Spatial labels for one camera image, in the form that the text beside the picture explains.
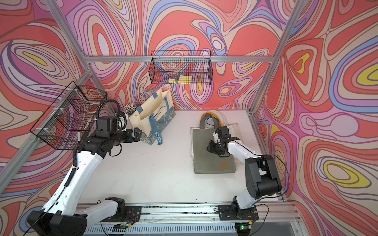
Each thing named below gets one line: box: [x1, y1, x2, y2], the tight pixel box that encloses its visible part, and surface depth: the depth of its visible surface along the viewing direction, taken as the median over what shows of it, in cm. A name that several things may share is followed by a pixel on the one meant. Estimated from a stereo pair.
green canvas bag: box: [192, 113, 237, 175], surface depth 89 cm
